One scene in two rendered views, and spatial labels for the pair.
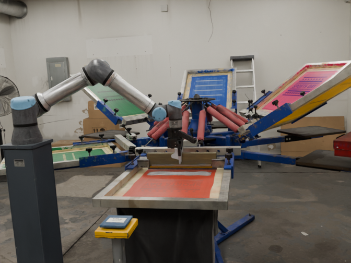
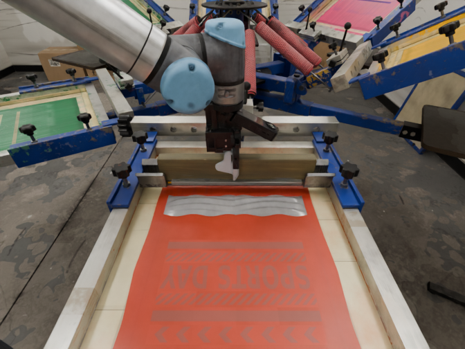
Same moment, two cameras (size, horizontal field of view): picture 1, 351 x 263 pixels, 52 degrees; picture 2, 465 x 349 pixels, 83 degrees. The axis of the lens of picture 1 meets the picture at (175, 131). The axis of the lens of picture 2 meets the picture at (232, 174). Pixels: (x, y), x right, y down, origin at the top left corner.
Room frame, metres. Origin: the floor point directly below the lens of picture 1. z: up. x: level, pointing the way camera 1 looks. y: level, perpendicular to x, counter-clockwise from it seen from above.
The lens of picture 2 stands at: (1.49, 0.09, 1.44)
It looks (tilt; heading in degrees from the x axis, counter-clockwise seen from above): 39 degrees down; 349
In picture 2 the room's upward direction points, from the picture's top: straight up
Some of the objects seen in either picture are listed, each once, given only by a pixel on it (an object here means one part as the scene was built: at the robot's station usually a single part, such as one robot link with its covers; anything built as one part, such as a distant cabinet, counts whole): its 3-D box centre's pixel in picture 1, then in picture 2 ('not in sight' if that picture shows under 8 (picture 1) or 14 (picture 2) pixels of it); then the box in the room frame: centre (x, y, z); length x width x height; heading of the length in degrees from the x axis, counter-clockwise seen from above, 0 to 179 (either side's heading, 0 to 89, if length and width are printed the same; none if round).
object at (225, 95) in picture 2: (175, 123); (226, 91); (2.04, 0.00, 1.23); 0.08 x 0.08 x 0.05
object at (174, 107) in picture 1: (174, 110); (224, 52); (2.04, 0.00, 1.31); 0.09 x 0.08 x 0.11; 96
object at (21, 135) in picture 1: (26, 132); not in sight; (1.83, 0.77, 1.25); 0.15 x 0.15 x 0.10
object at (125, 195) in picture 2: (136, 165); (138, 174); (2.12, 0.24, 0.97); 0.30 x 0.05 x 0.07; 169
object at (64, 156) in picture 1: (83, 142); (25, 97); (2.57, 0.67, 1.05); 1.08 x 0.61 x 0.23; 109
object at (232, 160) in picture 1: (229, 165); (331, 174); (2.02, -0.30, 0.97); 0.30 x 0.05 x 0.07; 169
